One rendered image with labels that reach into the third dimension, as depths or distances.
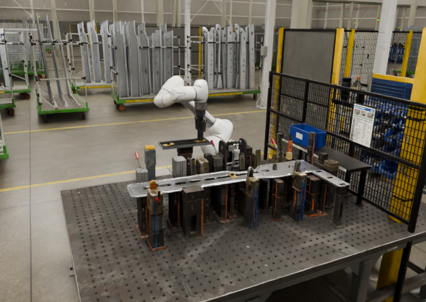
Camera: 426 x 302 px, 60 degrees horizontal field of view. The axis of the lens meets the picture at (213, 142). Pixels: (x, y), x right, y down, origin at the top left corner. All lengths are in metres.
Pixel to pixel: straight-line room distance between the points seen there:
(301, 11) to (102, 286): 9.17
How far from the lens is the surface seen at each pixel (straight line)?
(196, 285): 2.03
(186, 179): 2.48
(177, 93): 2.51
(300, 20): 10.37
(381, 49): 6.95
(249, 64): 10.77
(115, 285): 2.08
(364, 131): 2.95
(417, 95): 2.69
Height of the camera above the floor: 1.97
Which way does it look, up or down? 17 degrees down
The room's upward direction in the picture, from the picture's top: 1 degrees clockwise
